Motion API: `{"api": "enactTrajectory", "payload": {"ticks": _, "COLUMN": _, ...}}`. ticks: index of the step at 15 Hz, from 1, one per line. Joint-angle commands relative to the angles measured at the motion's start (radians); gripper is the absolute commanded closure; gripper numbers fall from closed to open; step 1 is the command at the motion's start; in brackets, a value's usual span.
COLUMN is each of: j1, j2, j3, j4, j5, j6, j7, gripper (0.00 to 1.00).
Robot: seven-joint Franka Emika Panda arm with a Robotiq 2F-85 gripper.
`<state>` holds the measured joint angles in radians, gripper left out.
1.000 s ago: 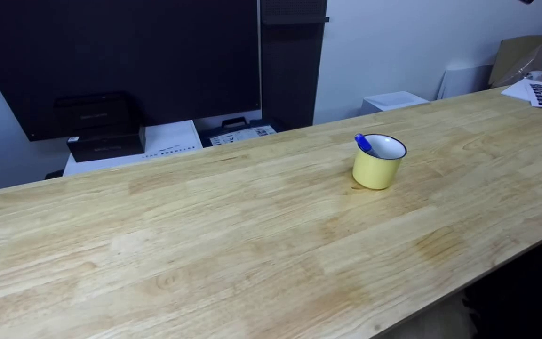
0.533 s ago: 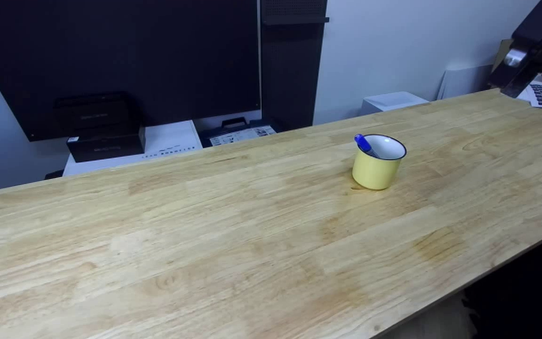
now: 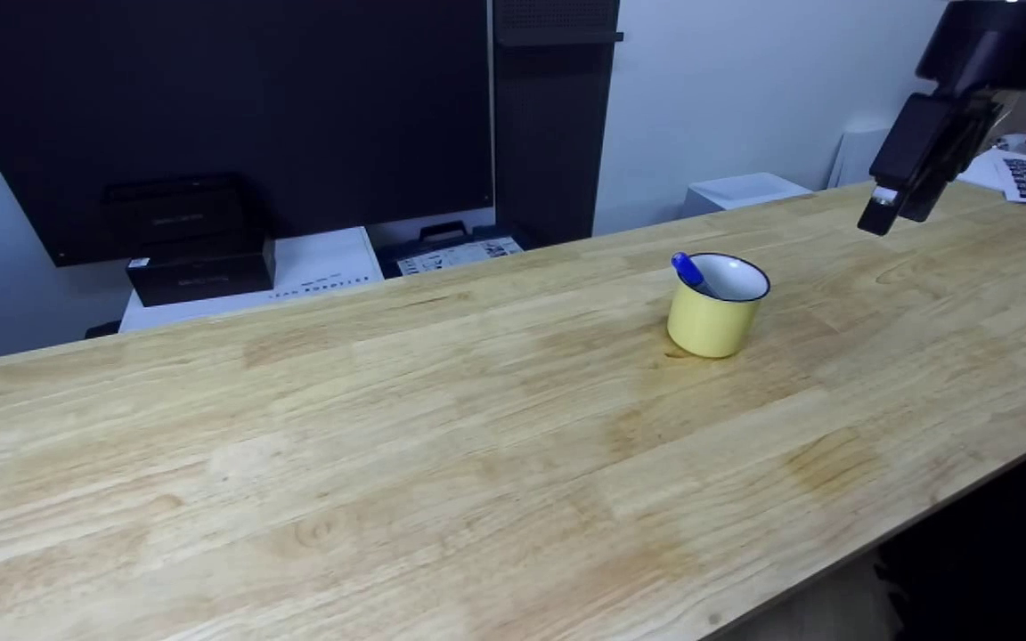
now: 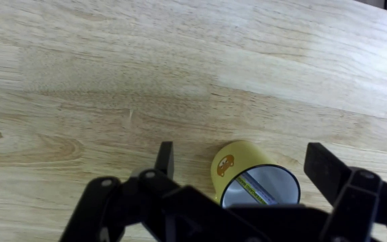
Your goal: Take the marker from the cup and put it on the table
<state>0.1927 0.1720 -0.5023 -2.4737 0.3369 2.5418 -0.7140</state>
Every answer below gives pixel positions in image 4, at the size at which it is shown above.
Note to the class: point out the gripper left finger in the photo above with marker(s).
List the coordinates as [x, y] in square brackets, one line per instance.
[153, 195]

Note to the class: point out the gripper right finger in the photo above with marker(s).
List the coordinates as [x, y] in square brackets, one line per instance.
[351, 191]

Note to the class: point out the whiteboard marker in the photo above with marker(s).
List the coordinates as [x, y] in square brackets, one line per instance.
[257, 191]

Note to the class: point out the yellow mug with bear print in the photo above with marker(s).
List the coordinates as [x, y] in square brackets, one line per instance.
[247, 171]

